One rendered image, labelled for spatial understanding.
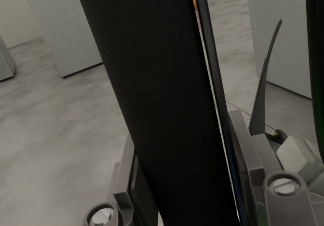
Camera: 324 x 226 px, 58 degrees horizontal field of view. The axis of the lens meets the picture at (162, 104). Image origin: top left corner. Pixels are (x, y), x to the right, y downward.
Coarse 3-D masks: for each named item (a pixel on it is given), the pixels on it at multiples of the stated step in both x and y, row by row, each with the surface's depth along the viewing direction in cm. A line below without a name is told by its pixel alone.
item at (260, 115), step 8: (280, 24) 37; (272, 40) 38; (264, 64) 38; (264, 72) 37; (264, 80) 41; (264, 88) 45; (256, 96) 37; (264, 96) 48; (256, 104) 37; (264, 104) 50; (256, 112) 38; (264, 112) 50; (256, 120) 40; (264, 120) 50; (248, 128) 37; (256, 128) 41; (264, 128) 50
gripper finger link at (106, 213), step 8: (96, 208) 10; (104, 208) 10; (112, 208) 10; (88, 216) 10; (96, 216) 10; (104, 216) 10; (112, 216) 9; (120, 216) 10; (88, 224) 10; (96, 224) 9; (104, 224) 9; (112, 224) 9; (120, 224) 9
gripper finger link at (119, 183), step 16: (128, 144) 12; (128, 160) 11; (112, 176) 12; (128, 176) 11; (144, 176) 12; (112, 192) 11; (128, 192) 10; (144, 192) 11; (128, 208) 10; (144, 208) 11; (128, 224) 10; (144, 224) 11
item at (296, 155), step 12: (288, 144) 58; (300, 144) 57; (312, 144) 59; (288, 156) 57; (300, 156) 54; (312, 156) 54; (288, 168) 55; (300, 168) 53; (312, 168) 52; (312, 180) 53
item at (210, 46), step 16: (208, 16) 9; (208, 32) 9; (208, 48) 9; (208, 64) 10; (224, 96) 10; (224, 112) 10; (224, 128) 10; (224, 144) 12; (240, 192) 12; (240, 208) 12; (240, 224) 14
